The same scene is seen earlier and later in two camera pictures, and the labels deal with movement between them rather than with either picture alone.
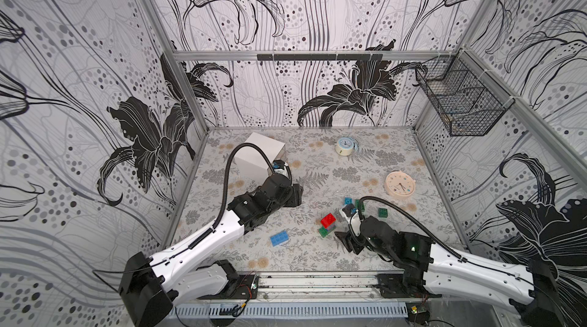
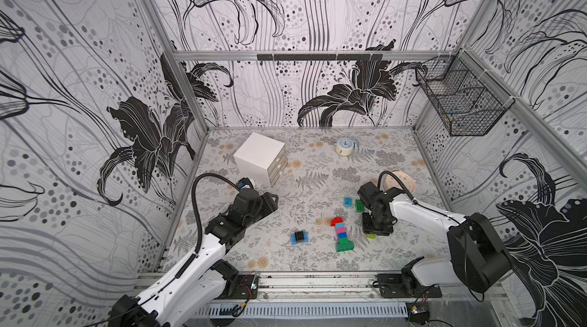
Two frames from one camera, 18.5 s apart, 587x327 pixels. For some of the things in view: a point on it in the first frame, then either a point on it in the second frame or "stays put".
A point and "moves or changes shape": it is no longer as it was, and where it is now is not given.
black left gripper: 293,195 -> 267,203
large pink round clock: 400,183 stays put
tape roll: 345,146 stays put
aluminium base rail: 314,286 stays put
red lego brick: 328,220 moves or changes shape
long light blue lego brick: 279,237 -> 293,237
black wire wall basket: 468,99 stays put
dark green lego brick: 358,203 stays put
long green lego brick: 324,231 moves or changes shape
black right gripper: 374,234 -> 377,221
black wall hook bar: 320,56 stays put
